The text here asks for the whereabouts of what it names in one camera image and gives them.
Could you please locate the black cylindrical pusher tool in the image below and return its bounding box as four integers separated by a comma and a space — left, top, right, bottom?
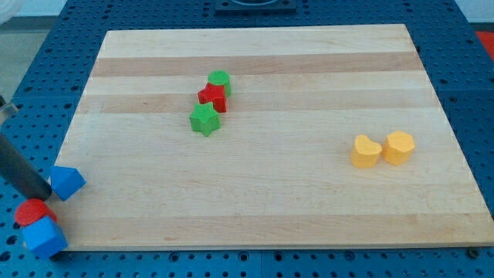
1, 134, 52, 201

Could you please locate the blue triangle block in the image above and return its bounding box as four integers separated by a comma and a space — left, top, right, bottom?
50, 165, 86, 202

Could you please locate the red cylinder block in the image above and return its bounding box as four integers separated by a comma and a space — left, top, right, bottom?
14, 198, 57, 227

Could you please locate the blue cube block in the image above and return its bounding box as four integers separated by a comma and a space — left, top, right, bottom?
22, 216, 68, 259

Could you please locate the green star block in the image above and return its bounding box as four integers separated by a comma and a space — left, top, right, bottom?
189, 102, 221, 137

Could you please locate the red star block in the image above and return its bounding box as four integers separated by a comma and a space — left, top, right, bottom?
198, 83, 228, 113

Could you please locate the green cylinder block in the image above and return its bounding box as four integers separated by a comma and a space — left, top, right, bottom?
208, 70, 232, 98

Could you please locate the wooden board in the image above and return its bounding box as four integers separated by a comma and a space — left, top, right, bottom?
49, 24, 493, 251

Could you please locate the yellow heart block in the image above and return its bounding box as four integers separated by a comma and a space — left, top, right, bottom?
350, 134, 382, 168

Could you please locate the yellow hexagon block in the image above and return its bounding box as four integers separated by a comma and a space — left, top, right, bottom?
381, 131, 415, 166

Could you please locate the red object at edge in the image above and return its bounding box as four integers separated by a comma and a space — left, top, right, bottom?
475, 31, 494, 59

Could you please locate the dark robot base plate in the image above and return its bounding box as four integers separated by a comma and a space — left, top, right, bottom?
212, 0, 297, 14

